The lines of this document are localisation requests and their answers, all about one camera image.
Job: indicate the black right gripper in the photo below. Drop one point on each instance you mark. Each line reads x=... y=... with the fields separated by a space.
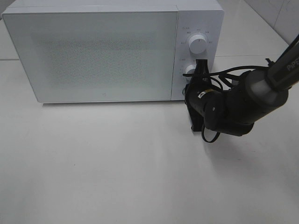
x=204 y=101

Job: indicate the white timer knob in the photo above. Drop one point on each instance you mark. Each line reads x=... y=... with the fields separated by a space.
x=190 y=70

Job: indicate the white microwave door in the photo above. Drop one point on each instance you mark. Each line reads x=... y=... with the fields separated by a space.
x=96 y=57

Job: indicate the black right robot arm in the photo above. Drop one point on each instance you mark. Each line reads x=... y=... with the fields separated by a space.
x=232 y=100

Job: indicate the white upper power knob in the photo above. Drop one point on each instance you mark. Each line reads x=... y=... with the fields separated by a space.
x=197 y=43

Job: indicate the white microwave oven body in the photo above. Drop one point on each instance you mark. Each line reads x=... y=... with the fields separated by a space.
x=193 y=17

